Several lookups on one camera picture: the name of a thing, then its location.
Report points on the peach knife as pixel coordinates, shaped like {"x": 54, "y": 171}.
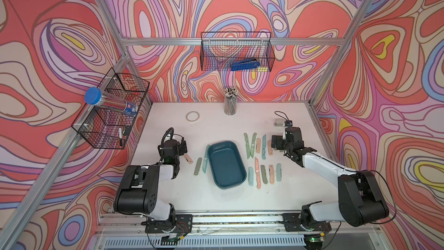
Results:
{"x": 271, "y": 174}

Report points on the aluminium rail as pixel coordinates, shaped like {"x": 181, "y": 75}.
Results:
{"x": 251, "y": 222}

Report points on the back black wire basket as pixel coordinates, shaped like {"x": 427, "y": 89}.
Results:
{"x": 219, "y": 49}

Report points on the teal knife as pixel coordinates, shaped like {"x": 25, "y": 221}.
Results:
{"x": 264, "y": 147}
{"x": 250, "y": 176}

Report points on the black wire basket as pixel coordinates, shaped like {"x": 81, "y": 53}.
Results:
{"x": 100, "y": 127}
{"x": 219, "y": 49}

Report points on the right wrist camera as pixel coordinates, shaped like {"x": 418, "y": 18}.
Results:
{"x": 288, "y": 124}

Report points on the long pink knife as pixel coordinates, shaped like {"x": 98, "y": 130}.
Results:
{"x": 257, "y": 172}

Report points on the blue tool in basket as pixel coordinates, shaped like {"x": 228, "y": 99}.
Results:
{"x": 246, "y": 64}

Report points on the masking tape roll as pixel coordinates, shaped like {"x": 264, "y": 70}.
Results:
{"x": 192, "y": 116}

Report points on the left black wire basket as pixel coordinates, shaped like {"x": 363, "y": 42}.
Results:
{"x": 100, "y": 127}

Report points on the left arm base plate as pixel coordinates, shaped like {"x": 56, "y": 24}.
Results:
{"x": 179, "y": 224}

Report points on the black marker in basket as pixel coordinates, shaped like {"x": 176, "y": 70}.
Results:
{"x": 120, "y": 137}

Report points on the blue capped clear tube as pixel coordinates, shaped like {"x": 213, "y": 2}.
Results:
{"x": 102, "y": 99}

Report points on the small white stapler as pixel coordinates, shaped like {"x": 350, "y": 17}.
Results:
{"x": 279, "y": 122}

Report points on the mint knife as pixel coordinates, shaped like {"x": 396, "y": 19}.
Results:
{"x": 278, "y": 172}

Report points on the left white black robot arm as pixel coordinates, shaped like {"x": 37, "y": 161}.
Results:
{"x": 137, "y": 193}

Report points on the dark teal storage tray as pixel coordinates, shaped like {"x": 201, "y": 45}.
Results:
{"x": 226, "y": 164}

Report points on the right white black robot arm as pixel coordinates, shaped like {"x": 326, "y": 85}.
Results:
{"x": 360, "y": 199}

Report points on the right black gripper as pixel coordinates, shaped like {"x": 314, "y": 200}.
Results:
{"x": 278, "y": 139}

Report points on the clear pencil cup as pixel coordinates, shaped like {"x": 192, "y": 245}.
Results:
{"x": 230, "y": 101}

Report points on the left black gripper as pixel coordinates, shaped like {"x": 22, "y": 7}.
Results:
{"x": 181, "y": 148}

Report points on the beige knife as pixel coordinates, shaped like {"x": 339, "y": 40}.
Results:
{"x": 188, "y": 158}

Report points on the olive knife tray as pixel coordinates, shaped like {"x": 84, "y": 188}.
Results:
{"x": 198, "y": 166}
{"x": 264, "y": 174}

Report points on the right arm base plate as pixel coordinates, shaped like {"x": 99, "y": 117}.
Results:
{"x": 300, "y": 221}

